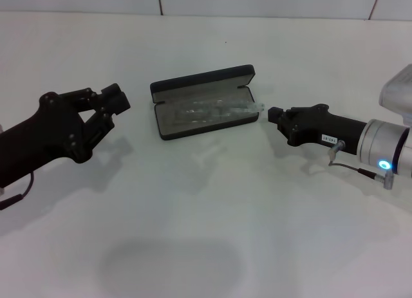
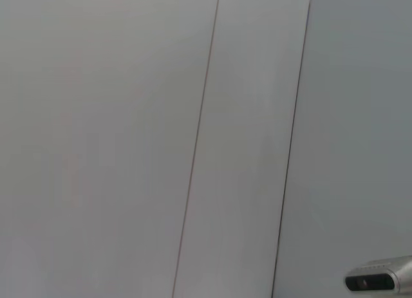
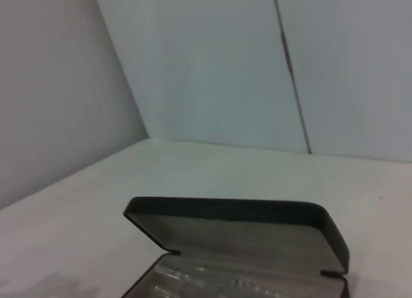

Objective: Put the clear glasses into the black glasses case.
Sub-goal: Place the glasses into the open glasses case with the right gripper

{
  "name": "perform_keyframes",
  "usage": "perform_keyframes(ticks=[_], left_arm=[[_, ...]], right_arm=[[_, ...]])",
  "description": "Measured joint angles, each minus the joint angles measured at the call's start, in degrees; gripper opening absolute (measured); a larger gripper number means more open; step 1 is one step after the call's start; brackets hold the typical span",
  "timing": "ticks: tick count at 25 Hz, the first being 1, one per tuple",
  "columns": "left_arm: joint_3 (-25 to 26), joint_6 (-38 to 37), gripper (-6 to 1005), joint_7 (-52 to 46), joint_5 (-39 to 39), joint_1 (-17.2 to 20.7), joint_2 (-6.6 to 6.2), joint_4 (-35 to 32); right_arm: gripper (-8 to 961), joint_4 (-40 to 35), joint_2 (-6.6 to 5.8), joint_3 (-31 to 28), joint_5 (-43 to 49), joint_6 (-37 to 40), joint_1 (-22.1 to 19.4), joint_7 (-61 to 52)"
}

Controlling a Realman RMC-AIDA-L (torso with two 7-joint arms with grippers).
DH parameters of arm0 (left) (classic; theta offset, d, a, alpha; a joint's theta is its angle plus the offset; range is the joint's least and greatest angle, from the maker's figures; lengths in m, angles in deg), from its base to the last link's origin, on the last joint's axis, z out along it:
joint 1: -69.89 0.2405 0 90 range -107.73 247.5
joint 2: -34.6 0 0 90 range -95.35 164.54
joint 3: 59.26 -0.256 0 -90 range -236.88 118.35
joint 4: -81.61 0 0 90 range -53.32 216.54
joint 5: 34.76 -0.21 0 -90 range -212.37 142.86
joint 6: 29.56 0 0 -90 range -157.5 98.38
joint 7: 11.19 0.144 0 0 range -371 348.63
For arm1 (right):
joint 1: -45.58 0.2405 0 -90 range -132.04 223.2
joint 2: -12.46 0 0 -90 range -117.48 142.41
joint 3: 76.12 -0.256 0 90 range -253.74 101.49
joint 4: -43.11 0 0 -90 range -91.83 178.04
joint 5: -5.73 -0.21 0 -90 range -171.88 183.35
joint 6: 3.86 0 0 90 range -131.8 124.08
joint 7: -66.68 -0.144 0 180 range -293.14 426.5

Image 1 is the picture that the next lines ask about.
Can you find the clear white glasses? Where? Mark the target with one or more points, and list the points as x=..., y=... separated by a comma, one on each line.
x=231, y=108

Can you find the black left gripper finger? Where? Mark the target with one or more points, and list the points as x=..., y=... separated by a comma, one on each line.
x=111, y=93
x=119, y=105

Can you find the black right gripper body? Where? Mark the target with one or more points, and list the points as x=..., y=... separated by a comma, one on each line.
x=322, y=127

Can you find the black glasses case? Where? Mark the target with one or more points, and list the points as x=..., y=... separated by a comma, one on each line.
x=206, y=127

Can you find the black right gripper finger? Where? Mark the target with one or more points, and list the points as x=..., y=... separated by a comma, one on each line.
x=275, y=114
x=283, y=130

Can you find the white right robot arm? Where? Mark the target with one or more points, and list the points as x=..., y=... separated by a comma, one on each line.
x=383, y=143

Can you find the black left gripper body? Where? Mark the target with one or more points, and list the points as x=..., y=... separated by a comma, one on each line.
x=38, y=140

